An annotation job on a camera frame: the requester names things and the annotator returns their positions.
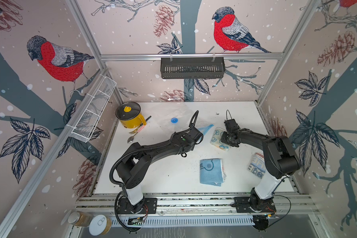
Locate cream towel blue faces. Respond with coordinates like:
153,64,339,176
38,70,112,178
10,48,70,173
210,127,230,151

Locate clear vacuum bag blue zip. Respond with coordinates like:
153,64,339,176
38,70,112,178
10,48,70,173
151,102,217,134

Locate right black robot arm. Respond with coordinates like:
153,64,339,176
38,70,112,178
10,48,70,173
221,119,300,212

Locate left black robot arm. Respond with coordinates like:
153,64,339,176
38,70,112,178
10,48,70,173
109,127,204,213

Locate blue folded towel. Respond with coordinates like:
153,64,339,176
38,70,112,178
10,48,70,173
200,158,226,186

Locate metal spoon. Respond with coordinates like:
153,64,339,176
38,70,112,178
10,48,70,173
127,132,138,143

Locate yellow pot with lid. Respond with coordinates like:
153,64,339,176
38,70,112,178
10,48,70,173
116,102,146,129

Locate tin can white lid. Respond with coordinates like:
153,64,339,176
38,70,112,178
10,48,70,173
89,215,112,236

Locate glass jar amber content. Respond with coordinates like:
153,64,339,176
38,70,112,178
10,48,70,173
67,211,93,227

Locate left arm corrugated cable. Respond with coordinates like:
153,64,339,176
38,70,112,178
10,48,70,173
108,109,200,186

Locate pink handled fork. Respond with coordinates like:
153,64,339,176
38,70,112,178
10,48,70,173
129,124,144,134

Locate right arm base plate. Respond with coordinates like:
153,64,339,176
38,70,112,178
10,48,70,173
231,196,276,213

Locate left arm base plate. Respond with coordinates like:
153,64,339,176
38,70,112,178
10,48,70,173
116,197,157,214

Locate black wire shelf basket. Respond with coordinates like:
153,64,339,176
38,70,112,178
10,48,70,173
160,57,226,79

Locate white mesh wall basket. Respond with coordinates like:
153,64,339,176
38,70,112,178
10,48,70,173
70,75,117,143

